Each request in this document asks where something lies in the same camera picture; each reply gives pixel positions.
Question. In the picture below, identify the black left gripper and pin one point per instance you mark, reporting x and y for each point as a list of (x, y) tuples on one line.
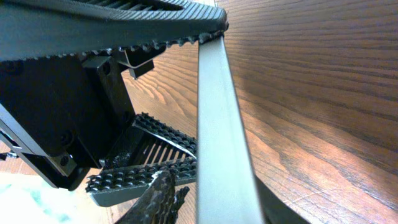
[(63, 115)]

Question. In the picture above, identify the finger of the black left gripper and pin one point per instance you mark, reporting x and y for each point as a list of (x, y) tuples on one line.
[(146, 147), (44, 29)]

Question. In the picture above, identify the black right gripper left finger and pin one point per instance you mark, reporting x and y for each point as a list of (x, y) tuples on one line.
[(160, 202)]

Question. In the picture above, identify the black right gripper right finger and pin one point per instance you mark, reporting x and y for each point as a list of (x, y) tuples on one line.
[(276, 211)]

